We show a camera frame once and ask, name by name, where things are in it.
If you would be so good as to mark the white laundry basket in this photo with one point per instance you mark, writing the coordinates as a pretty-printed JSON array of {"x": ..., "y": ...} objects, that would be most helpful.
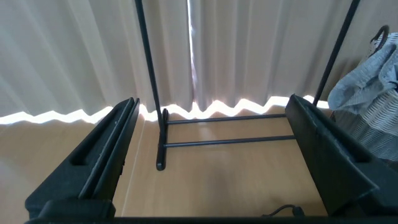
[{"x": 379, "y": 130}]

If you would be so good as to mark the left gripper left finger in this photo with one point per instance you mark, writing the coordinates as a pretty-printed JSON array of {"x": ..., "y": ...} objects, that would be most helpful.
[{"x": 93, "y": 161}]

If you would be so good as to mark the black clothes rack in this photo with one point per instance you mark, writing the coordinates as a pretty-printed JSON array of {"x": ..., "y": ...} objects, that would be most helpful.
[{"x": 150, "y": 62}]

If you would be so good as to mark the pale grey garment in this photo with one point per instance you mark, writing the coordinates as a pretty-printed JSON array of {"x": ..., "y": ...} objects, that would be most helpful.
[{"x": 367, "y": 84}]

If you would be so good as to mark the beige curtain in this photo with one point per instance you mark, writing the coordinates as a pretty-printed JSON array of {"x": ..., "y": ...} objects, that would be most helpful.
[{"x": 77, "y": 56}]

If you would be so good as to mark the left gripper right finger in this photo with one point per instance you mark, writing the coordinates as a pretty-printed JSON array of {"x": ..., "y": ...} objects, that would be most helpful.
[{"x": 335, "y": 168}]

